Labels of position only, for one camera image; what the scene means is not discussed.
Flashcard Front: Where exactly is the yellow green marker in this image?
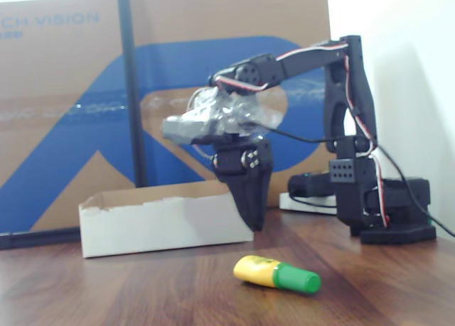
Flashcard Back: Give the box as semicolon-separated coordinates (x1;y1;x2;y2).
232;254;323;294

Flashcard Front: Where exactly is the white cardboard box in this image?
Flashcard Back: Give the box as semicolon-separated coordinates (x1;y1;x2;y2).
77;180;255;259

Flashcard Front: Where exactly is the white power strip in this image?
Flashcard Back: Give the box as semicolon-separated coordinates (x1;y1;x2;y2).
279;192;338;215

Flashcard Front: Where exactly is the black power adapter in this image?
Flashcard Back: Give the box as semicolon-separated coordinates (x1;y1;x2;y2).
287;172;333;198

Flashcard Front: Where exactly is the black metal pole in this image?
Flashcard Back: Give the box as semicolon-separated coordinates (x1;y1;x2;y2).
116;0;149;189

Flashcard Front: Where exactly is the large brown blue-printed carton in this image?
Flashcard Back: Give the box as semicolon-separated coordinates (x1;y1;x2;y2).
0;0;331;234

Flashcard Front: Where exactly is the plastic-wrapped gripper camera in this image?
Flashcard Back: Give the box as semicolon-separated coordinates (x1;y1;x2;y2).
161;86;289;146

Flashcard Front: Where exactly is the thin black camera cable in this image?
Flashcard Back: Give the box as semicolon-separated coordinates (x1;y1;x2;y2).
264;125;455;237

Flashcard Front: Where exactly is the black metal rail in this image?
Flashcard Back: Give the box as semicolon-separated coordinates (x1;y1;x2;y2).
0;227;82;251

